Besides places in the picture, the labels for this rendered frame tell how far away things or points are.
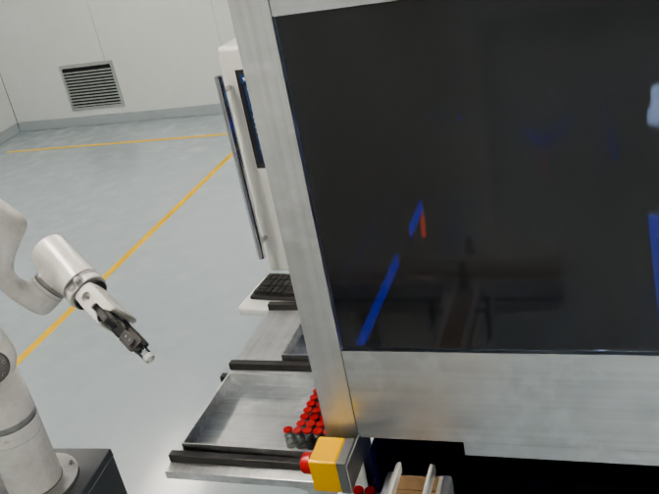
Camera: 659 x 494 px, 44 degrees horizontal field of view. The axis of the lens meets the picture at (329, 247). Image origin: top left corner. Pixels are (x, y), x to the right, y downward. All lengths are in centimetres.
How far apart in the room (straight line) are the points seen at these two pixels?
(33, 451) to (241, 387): 49
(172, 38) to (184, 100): 58
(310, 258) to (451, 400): 36
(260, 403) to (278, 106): 88
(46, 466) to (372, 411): 76
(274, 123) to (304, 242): 21
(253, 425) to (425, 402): 53
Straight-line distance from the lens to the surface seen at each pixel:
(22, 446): 189
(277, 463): 176
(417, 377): 146
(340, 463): 151
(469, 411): 149
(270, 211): 260
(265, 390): 200
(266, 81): 128
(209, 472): 181
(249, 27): 127
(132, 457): 345
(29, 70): 870
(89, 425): 373
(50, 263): 180
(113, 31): 806
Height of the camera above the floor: 200
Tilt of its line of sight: 26 degrees down
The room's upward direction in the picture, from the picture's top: 11 degrees counter-clockwise
